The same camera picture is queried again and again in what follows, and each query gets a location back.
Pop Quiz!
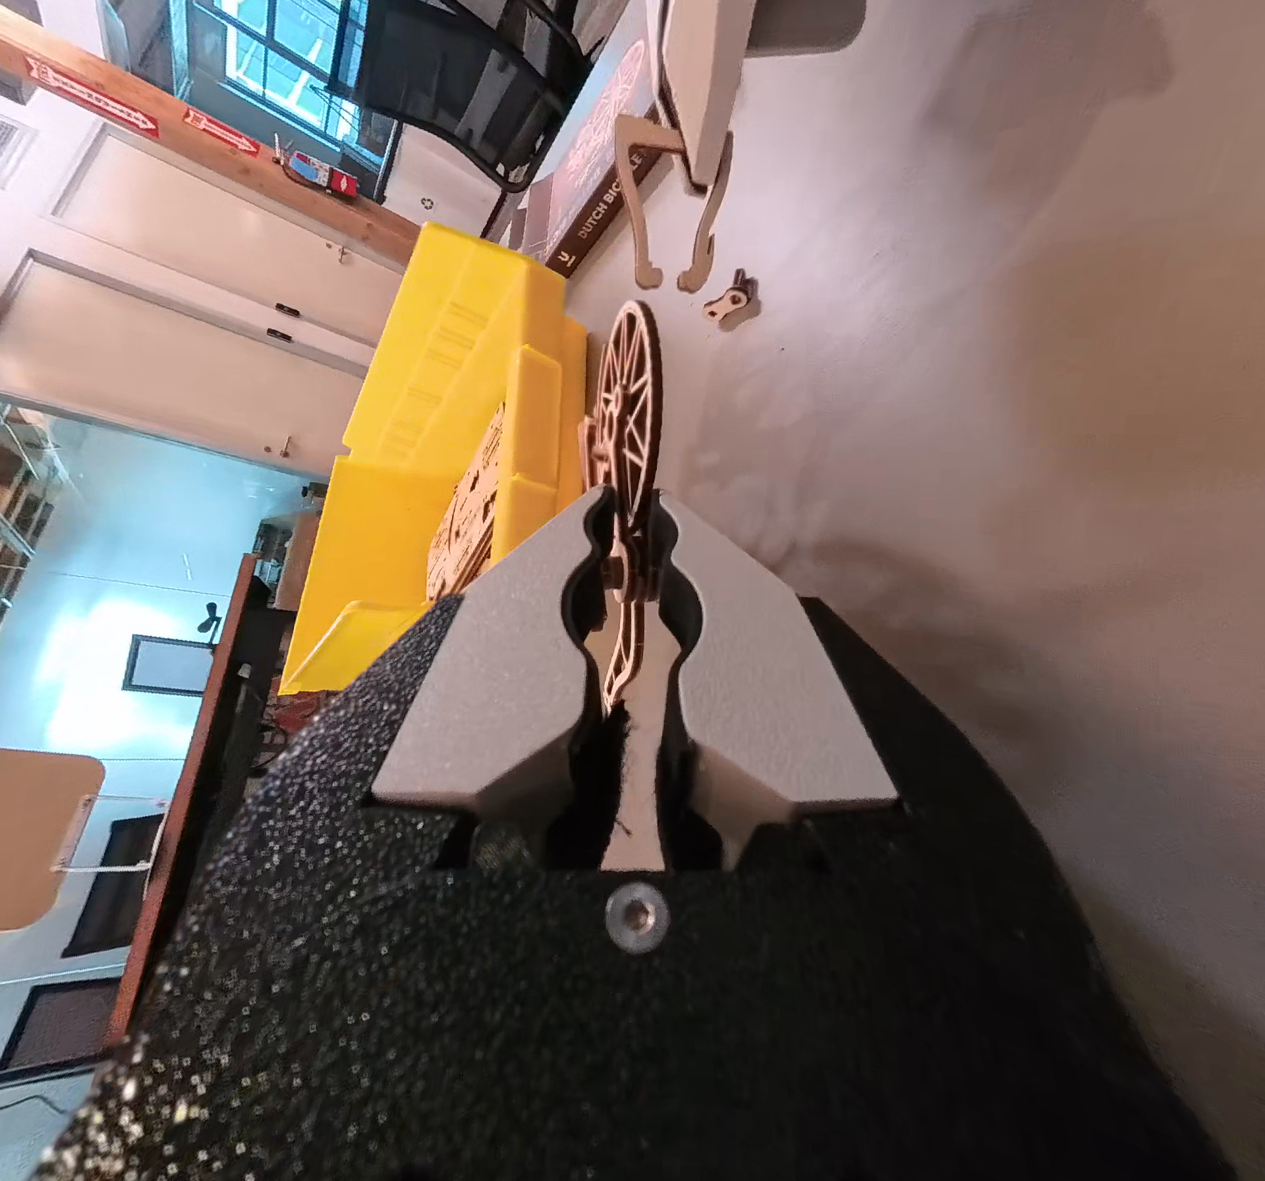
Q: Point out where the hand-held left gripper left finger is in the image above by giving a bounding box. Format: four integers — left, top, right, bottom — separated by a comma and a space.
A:
375, 486, 619, 812

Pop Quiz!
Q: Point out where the dark brown puzzle box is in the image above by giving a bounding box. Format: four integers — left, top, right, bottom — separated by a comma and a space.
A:
512, 33, 686, 279

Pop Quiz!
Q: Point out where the white recycling bin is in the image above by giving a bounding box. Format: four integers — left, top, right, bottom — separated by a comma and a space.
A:
393, 124, 499, 234

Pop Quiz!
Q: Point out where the glass partition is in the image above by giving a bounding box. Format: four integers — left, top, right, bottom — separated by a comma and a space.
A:
0, 398, 332, 989

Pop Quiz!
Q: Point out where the laser-cut wooden sheet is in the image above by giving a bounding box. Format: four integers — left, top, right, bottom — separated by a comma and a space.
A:
425, 400, 511, 601

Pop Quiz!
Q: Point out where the red wall alarm device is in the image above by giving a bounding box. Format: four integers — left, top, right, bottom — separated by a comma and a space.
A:
274, 147, 358, 205

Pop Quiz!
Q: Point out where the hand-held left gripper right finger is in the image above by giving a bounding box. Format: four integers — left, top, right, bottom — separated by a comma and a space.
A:
658, 493, 898, 868

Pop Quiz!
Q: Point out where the small wooden link piece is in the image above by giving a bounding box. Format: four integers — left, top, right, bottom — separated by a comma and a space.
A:
702, 270, 764, 333

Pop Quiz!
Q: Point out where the white cabinet door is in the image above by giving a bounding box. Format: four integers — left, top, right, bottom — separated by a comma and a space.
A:
0, 249, 376, 473
50, 121, 401, 314

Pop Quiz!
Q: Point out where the white desk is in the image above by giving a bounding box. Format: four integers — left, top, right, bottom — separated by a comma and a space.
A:
494, 0, 1265, 1181

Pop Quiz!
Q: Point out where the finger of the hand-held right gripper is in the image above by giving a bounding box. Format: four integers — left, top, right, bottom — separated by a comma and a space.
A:
647, 0, 738, 190

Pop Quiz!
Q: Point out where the beige board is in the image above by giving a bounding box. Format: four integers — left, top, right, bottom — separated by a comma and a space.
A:
0, 745, 108, 933

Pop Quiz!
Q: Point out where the large grid window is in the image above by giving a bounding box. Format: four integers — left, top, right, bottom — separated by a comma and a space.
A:
162, 0, 401, 119

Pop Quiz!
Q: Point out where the black mesh chair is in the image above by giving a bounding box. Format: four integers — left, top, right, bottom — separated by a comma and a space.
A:
324, 0, 596, 195

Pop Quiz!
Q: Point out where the long red arrow sticker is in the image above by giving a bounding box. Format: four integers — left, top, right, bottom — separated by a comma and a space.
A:
24, 54, 162, 139

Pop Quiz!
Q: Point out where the wooden beam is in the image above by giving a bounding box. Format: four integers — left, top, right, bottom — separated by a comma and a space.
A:
0, 31, 427, 264

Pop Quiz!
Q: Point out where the dark monitor screen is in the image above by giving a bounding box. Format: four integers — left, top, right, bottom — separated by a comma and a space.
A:
123, 633, 216, 698

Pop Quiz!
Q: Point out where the yellow plastic bin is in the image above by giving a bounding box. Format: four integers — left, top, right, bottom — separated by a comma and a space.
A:
280, 221, 591, 698

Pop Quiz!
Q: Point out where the short red arrow sticker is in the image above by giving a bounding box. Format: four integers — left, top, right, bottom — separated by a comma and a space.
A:
181, 108, 265, 160

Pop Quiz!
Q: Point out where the wooden bicycle wheel model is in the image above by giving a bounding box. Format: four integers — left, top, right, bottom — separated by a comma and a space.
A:
578, 300, 665, 711

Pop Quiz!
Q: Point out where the brown wooden shelf unit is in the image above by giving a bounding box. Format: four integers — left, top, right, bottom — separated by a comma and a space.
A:
103, 553, 298, 1048

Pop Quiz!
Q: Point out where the wooden bicycle frame piece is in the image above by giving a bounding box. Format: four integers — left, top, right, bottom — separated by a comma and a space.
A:
613, 111, 736, 294

